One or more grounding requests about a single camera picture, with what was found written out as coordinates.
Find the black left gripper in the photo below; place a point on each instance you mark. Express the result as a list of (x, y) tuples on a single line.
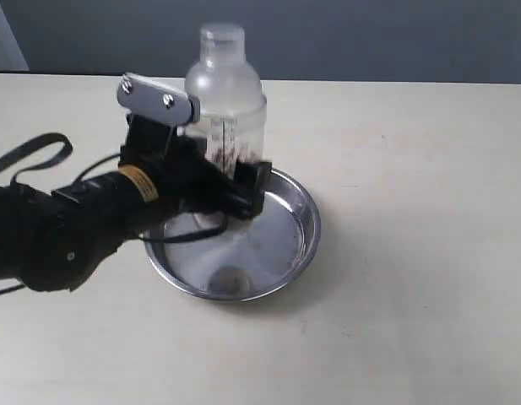
[(159, 175)]

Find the clear plastic measuring bottle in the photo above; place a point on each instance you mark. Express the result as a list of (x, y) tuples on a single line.
[(233, 106)]

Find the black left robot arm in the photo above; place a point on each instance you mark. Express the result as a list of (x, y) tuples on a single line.
[(55, 241)]

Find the round stainless steel plate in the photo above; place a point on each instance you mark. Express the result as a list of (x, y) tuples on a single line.
[(248, 261)]

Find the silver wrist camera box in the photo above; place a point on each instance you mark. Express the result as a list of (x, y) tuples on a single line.
[(156, 101)]

